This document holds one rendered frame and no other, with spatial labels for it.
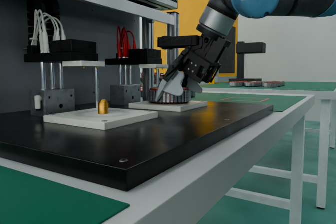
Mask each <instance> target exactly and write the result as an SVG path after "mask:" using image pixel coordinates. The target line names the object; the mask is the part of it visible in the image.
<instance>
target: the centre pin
mask: <svg viewBox="0 0 336 224"><path fill-rule="evenodd" d="M108 113H109V103H108V102H107V101H106V99H101V100H100V101H99V103H98V114H101V115H104V114H108Z"/></svg>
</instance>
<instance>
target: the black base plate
mask: <svg viewBox="0 0 336 224"><path fill-rule="evenodd" d="M107 102H108V108H115V109H127V110H139V111H151V112H158V118H154V119H150V120H146V121H141V122H137V123H133V124H129V125H125V126H121V127H116V128H112V129H108V130H100V129H93V128H85V127H78V126H71V125H64V124H57V123H49V122H44V117H42V116H34V115H31V110H27V111H18V112H10V113H2V114H0V158H3V159H7V160H10V161H14V162H18V163H21V164H25V165H29V166H33V167H36V168H40V169H44V170H47V171H51V172H55V173H58V174H62V175H66V176H69V177H73V178H77V179H80V180H84V181H88V182H91V183H95V184H99V185H102V186H106V187H110V188H113V189H117V190H121V191H124V192H128V191H130V190H132V189H134V188H135V187H137V186H139V185H141V184H143V183H145V182H147V181H148V180H150V179H152V178H154V177H156V176H158V175H159V174H161V173H163V172H165V171H167V170H169V169H170V168H172V167H174V166H176V165H178V164H180V163H181V162H183V161H185V160H187V159H189V158H191V157H193V156H194V155H196V154H198V153H200V152H202V151H204V150H205V149H207V148H209V147H211V146H213V145H215V144H216V143H218V142H220V141H222V140H224V139H226V138H228V137H229V136H231V135H233V134H235V133H237V132H239V131H240V130H242V129H244V128H246V127H248V126H250V125H251V124H253V123H255V122H257V121H259V120H261V119H262V118H264V117H266V116H268V115H270V114H272V113H273V112H274V105H272V104H254V103H236V102H218V101H202V102H207V106H204V107H200V108H196V109H192V110H188V111H183V112H173V111H160V110H148V109H136V108H129V105H112V104H111V101H107Z"/></svg>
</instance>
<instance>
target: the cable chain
mask: <svg viewBox="0 0 336 224"><path fill-rule="evenodd" d="M42 3H43V4H44V5H45V8H46V13H47V14H49V15H51V16H52V17H55V18H57V19H58V20H59V21H60V17H59V15H60V10H59V9H60V5H59V2H58V0H27V5H28V6H27V11H28V12H30V13H27V18H28V19H31V20H28V21H27V24H28V26H32V27H28V33H31V34H29V35H28V40H30V38H33V36H34V34H33V33H34V28H35V10H37V11H39V10H41V11H42ZM47 22H50V23H47V24H46V28H47V29H50V30H47V31H46V32H47V35H48V42H50V41H53V36H54V31H55V28H54V25H53V23H52V21H51V20H50V19H49V20H48V21H47ZM57 24H58V27H59V29H60V28H61V25H60V24H59V23H57ZM31 44H32V41H29V42H28V45H29V46H31ZM37 46H40V42H39V41H37Z"/></svg>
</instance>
